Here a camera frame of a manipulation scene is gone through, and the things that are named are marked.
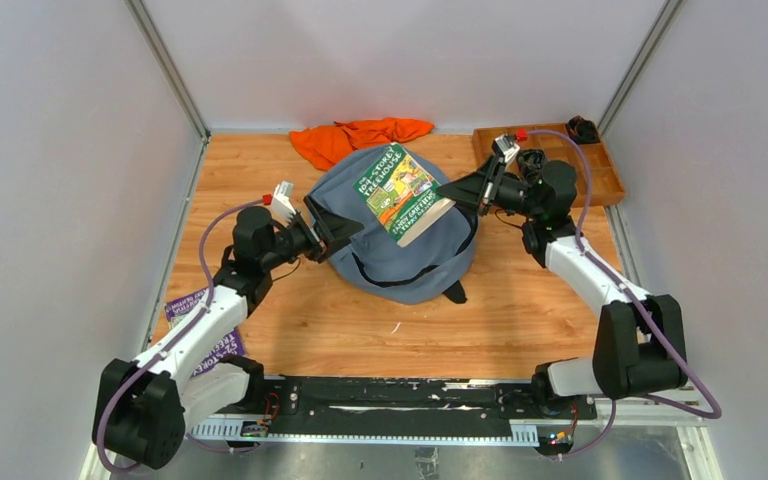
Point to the green treehouse book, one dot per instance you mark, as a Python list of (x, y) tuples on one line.
[(400, 192)]

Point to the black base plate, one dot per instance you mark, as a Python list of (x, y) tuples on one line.
[(421, 411)]

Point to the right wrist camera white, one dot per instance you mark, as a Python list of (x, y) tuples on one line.
[(505, 148)]

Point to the purple treehouse book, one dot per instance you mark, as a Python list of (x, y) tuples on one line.
[(230, 344)]

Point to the aluminium frame rail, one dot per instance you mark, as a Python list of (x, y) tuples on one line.
[(627, 440)]

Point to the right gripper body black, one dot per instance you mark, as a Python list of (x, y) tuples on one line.
[(505, 193)]

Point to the rolled dark tie corner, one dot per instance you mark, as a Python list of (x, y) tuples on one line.
[(582, 131)]

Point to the blue grey backpack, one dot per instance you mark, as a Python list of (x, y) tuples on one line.
[(431, 266)]

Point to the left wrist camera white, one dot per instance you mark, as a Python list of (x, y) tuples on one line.
[(281, 205)]

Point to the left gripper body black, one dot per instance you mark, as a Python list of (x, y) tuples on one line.
[(317, 234)]

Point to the orange cloth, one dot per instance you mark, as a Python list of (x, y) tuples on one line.
[(324, 146)]

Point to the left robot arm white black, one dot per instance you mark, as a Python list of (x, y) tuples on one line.
[(147, 406)]

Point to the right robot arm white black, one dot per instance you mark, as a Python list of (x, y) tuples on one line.
[(640, 337)]

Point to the rolled dark tie middle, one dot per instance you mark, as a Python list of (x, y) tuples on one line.
[(530, 163)]

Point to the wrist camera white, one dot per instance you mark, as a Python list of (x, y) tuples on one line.
[(281, 205), (505, 148)]

